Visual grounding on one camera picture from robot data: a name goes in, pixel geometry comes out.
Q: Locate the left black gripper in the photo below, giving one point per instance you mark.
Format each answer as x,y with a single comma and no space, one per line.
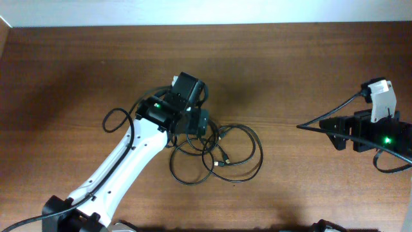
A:
198,118

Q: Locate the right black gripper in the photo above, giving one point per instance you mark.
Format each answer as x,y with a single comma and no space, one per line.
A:
351,129

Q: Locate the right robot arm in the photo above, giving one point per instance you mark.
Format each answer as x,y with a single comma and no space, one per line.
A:
405,143

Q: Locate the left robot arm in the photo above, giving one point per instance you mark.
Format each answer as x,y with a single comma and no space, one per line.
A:
158,116

